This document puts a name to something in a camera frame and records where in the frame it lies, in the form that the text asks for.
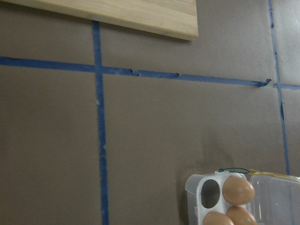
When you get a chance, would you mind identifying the brown egg from bowl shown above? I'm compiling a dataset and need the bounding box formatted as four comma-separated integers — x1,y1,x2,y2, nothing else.
202,211,234,225

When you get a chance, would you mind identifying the clear plastic egg box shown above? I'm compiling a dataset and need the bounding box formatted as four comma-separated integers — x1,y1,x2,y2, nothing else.
185,168,300,225

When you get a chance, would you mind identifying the brown egg in box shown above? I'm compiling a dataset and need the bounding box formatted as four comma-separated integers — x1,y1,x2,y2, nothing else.
226,206,257,225
222,176,255,205

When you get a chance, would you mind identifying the wooden cutting board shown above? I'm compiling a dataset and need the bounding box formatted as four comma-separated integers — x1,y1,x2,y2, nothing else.
8,0,199,41

